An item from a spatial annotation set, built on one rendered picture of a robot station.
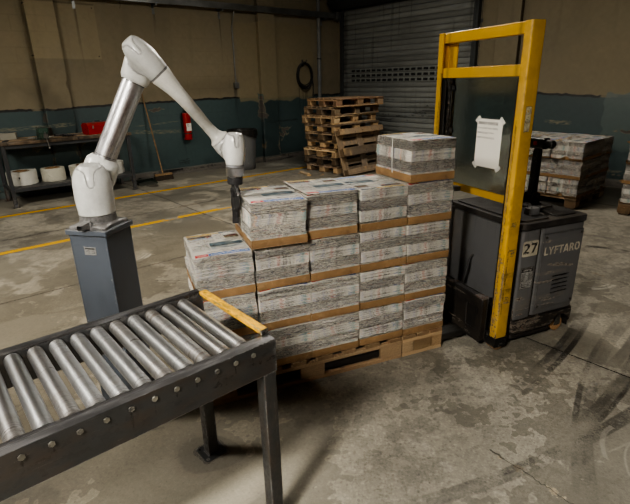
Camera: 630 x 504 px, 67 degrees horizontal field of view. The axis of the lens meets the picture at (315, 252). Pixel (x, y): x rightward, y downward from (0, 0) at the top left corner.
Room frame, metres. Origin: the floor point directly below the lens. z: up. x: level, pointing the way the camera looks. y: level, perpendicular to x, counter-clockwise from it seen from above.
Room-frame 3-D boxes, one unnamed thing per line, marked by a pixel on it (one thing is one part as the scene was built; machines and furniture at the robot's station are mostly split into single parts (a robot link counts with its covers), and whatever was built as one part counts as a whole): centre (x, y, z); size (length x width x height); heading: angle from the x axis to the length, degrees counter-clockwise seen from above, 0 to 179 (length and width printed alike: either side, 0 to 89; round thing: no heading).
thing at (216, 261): (2.46, 0.10, 0.42); 1.17 x 0.39 x 0.83; 112
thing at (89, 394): (1.23, 0.73, 0.77); 0.47 x 0.05 x 0.05; 40
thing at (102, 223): (2.06, 0.98, 1.03); 0.22 x 0.18 x 0.06; 167
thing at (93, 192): (2.09, 0.98, 1.17); 0.18 x 0.16 x 0.22; 21
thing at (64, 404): (1.19, 0.78, 0.77); 0.47 x 0.05 x 0.05; 40
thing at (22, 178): (7.35, 3.75, 0.55); 1.80 x 0.70 x 1.09; 130
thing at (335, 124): (9.22, -0.58, 0.65); 1.33 x 0.94 x 1.30; 134
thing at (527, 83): (2.58, -1.10, 0.97); 0.09 x 0.09 x 1.75; 22
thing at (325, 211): (2.51, -0.03, 0.95); 0.38 x 0.29 x 0.23; 21
